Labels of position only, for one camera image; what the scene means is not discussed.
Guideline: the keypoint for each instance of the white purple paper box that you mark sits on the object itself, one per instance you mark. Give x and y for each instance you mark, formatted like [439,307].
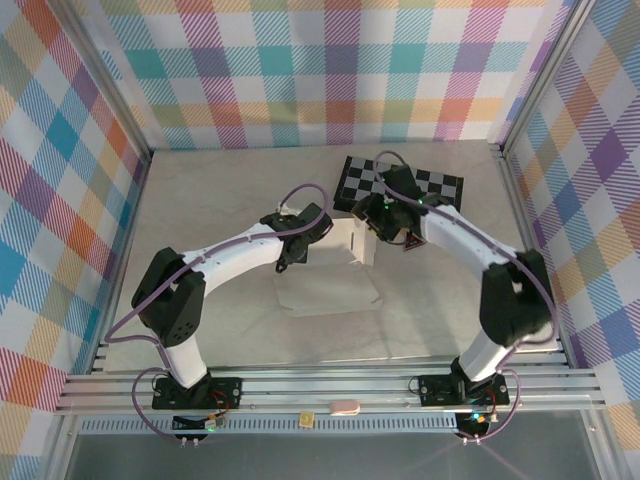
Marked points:
[325,290]

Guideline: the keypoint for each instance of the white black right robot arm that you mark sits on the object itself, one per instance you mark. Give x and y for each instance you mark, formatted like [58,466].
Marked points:
[460,235]

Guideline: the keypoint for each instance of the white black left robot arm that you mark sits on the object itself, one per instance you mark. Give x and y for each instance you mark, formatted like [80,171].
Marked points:
[235,250]

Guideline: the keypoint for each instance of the triangular all in poker chip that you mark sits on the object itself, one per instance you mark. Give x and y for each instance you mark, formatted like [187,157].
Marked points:
[412,244]

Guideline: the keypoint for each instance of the black folding chess board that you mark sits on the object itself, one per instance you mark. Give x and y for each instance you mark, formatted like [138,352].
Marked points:
[360,180]

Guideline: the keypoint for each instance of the pink oval object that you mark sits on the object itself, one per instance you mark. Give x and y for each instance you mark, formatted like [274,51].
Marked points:
[344,407]

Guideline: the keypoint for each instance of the small yellow tag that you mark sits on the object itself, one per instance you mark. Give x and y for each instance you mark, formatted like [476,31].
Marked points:
[307,420]

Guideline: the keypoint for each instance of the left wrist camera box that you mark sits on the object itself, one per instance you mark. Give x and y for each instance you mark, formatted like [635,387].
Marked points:
[287,210]

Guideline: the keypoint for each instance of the aluminium side rail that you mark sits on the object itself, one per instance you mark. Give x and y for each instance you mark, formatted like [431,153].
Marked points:
[519,200]
[134,200]

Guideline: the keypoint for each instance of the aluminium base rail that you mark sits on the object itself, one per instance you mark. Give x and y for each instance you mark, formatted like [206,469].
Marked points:
[300,387]

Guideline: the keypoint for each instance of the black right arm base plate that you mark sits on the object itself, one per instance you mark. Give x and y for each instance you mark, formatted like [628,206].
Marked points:
[435,390]

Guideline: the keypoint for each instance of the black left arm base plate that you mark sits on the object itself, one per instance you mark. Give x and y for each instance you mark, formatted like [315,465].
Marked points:
[225,390]

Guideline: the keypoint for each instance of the aluminium frame post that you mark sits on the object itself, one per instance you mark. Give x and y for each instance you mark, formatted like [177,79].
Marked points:
[543,75]
[122,105]

